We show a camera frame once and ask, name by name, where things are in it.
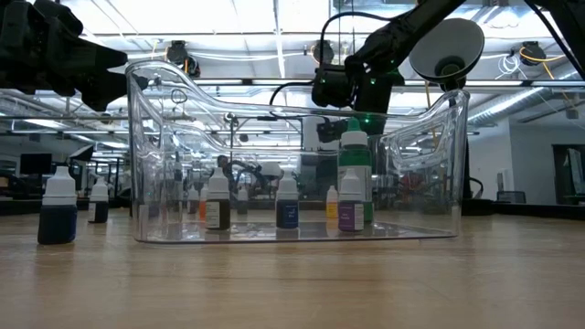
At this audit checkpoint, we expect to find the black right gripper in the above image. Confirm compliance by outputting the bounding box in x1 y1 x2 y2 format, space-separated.
312 58 406 143

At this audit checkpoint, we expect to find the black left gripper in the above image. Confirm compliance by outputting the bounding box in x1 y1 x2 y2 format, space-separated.
0 0 150 112

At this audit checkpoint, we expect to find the large green food coloring bottle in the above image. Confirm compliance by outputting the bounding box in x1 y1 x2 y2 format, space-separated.
336 117 375 225

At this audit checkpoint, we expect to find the small yellow food coloring bottle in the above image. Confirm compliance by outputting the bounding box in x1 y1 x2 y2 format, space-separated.
325 185 340 220

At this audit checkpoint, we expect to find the small purple food coloring bottle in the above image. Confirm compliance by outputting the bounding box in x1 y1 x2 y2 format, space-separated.
337 167 366 233

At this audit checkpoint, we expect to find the small blue food coloring bottle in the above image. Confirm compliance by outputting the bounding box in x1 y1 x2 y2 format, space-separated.
275 169 301 230

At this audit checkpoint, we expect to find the small dark food coloring bottle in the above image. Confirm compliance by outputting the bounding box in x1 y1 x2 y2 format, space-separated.
236 186 250 216

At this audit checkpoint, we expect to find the small black food coloring bottle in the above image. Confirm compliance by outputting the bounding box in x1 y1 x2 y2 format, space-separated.
87 176 111 225

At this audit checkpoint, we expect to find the small navy food coloring bottle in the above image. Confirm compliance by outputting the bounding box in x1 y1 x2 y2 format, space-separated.
37 165 79 246

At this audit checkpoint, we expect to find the small brown food coloring bottle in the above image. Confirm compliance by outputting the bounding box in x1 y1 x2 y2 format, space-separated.
205 166 232 231

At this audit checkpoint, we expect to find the small orange food coloring bottle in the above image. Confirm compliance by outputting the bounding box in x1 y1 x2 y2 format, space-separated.
198 185 209 223

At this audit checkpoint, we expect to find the clear plastic bin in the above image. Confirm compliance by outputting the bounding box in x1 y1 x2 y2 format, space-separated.
125 58 471 244

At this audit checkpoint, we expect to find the black monitor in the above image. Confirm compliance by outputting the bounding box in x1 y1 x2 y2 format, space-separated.
18 153 54 175

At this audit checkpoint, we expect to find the black desk lamp white shade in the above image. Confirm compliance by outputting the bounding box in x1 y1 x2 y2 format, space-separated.
408 16 497 217

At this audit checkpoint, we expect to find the black ceiling cable reel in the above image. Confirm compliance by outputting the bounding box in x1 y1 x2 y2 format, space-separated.
165 39 202 79
518 39 548 68
312 39 337 65

